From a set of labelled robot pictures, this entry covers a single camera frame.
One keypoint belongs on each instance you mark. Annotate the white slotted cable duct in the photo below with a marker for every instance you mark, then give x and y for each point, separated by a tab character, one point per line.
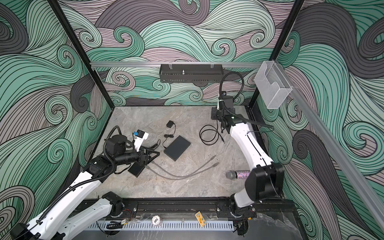
190	225

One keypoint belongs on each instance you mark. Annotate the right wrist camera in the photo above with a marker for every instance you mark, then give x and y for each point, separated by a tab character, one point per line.
226	102

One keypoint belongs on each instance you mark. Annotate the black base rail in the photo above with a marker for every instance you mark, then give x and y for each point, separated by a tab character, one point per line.
221	207

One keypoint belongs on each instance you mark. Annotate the black wall tray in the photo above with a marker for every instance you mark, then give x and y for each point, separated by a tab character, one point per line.
194	73

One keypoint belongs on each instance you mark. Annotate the clear acrylic wall holder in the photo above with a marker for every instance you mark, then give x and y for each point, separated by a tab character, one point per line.
273	84

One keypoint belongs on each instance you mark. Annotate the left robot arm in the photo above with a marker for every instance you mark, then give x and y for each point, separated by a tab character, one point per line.
56	221

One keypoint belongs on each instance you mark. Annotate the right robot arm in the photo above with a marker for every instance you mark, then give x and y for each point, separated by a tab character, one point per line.
266	177

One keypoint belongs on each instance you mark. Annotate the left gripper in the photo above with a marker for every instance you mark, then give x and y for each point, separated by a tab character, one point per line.
146	160

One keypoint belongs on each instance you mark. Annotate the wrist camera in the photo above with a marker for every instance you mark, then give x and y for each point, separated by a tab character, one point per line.
138	137
226	102

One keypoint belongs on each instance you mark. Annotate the ribbed black network switch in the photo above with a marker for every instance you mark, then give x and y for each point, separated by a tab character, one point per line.
136	169

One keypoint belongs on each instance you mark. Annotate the yellow tag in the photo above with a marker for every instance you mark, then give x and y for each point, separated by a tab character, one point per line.
201	220

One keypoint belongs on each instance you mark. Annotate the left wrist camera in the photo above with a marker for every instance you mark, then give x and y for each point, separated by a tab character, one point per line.
138	137

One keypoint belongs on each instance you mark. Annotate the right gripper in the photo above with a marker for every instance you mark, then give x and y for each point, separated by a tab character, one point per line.
216	113

